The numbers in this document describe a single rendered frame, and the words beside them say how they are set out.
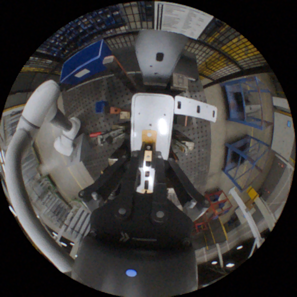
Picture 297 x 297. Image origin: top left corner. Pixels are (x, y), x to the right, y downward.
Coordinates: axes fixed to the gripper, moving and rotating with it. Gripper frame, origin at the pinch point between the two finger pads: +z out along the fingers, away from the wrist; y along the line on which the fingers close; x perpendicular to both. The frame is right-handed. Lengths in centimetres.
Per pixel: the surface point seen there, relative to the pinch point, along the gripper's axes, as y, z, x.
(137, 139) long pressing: -6.9, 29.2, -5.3
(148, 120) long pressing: -1.3, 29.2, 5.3
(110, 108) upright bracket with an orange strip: -14.9, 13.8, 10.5
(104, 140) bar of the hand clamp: -14.7, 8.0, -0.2
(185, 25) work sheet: 13, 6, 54
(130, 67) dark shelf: -11.4, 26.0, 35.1
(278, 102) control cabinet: 705, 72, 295
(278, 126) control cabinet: 752, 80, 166
